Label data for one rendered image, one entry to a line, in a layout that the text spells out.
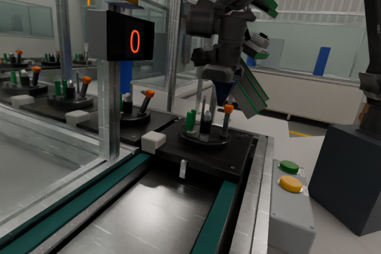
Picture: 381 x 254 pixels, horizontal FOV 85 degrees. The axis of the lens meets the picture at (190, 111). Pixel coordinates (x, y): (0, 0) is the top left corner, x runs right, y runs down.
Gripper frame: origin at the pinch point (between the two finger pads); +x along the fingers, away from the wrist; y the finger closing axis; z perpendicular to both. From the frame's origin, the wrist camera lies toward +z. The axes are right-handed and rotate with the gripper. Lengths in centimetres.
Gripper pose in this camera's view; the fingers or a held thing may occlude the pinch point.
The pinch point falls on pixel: (221, 92)
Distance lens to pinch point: 52.0
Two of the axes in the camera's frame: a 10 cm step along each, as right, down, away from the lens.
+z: -9.2, -2.1, 3.4
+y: -3.8, 2.4, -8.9
